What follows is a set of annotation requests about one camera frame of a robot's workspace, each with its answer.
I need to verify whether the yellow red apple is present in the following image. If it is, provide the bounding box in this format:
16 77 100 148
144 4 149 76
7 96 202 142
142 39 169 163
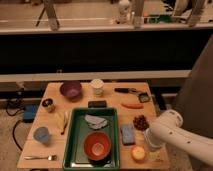
131 146 146 162

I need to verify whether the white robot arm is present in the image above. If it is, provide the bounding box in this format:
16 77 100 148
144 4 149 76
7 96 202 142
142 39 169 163
144 109 213 166

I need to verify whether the orange bowl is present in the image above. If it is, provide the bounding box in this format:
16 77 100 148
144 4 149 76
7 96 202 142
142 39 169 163
84 132 111 161

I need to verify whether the purple bowl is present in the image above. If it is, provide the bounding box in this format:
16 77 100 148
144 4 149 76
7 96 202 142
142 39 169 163
60 80 82 99

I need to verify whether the dark grape bunch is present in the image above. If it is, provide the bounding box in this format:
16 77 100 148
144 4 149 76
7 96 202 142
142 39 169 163
133 115 149 131

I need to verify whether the blue sponge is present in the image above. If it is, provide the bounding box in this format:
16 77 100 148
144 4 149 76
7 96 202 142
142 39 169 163
120 124 135 145

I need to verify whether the orange carrot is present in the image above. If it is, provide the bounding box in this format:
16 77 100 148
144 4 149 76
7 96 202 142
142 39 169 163
121 103 143 109

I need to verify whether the small black square dish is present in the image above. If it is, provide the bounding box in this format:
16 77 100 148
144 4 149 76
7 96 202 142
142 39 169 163
138 93 150 103

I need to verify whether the green plastic tray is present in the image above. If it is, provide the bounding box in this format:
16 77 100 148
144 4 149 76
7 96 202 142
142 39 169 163
62 108 120 171

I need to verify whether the grey crumpled cloth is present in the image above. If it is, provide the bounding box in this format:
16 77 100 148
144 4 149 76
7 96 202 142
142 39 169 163
85 115 108 130

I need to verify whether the black rectangular block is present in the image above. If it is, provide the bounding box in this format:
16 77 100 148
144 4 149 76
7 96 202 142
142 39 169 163
88 100 107 108

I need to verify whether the white paper cup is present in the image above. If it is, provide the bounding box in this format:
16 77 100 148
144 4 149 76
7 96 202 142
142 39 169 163
90 79 104 97

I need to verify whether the yellow banana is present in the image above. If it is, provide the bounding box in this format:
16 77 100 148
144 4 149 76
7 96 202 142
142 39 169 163
55 112 68 135

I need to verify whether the silver fork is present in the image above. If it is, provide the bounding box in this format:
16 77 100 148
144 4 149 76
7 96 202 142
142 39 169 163
24 155 57 161

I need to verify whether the blue plastic cup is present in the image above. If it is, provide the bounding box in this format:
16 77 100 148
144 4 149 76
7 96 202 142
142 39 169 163
33 127 50 144

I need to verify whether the small dark tin can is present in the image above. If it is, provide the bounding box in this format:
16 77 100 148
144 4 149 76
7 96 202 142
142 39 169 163
42 98 55 113

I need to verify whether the blue power box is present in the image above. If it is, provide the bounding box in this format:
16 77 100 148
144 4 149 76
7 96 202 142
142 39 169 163
22 105 38 123

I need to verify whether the black cable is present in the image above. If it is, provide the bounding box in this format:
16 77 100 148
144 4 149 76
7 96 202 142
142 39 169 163
5 89 28 151

